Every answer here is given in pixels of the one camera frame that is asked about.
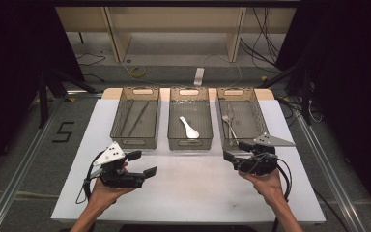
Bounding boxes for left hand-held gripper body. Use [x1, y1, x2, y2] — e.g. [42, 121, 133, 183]
[89, 141, 146, 189]

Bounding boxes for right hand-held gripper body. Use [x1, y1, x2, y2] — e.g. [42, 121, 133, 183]
[235, 132, 297, 177]

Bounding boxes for grey transparent plastic bin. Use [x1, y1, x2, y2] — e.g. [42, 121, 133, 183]
[216, 86, 271, 153]
[109, 86, 160, 150]
[167, 86, 214, 151]

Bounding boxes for metal fork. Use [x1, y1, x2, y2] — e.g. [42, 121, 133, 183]
[221, 110, 240, 146]

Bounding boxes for black and silver chopstick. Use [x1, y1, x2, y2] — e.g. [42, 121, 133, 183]
[128, 100, 150, 137]

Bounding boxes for white ceramic spoon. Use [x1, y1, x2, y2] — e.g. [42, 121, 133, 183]
[179, 115, 201, 140]

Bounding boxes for person's left hand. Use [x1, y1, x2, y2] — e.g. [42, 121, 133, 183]
[86, 177, 136, 215]

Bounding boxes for person's right hand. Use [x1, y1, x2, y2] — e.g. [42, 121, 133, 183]
[237, 168, 287, 208]

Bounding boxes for black tripod stand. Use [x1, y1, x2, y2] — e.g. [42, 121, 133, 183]
[37, 67, 100, 130]
[259, 61, 313, 127]

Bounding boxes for white power strip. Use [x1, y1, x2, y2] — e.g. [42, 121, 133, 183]
[193, 67, 205, 87]

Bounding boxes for black curtain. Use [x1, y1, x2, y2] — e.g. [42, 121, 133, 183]
[276, 0, 371, 223]
[0, 0, 85, 182]

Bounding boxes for pale wooden shelf unit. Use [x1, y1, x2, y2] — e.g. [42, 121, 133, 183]
[55, 6, 298, 64]

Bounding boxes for left hand-held gripper black cable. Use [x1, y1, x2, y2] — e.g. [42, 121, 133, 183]
[75, 150, 106, 206]

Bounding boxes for hand-held gripper black cable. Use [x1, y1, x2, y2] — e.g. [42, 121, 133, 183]
[75, 150, 106, 206]
[238, 152, 294, 232]

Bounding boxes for tangled floor cables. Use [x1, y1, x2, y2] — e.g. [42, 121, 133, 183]
[276, 95, 323, 128]

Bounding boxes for right hand-held gripper black cable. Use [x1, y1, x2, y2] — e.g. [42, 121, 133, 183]
[238, 152, 294, 232]

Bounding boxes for aluminium floor rail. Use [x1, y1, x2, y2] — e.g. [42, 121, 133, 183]
[294, 112, 368, 232]
[0, 96, 66, 232]

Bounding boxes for white floor cable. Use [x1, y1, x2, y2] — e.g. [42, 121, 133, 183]
[202, 52, 243, 89]

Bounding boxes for yellow cable coil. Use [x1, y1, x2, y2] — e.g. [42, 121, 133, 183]
[130, 65, 147, 78]

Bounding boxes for thin black floor cable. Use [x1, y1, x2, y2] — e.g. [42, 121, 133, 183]
[75, 52, 106, 83]

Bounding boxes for hanging black cables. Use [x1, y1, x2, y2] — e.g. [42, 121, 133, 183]
[240, 8, 291, 73]

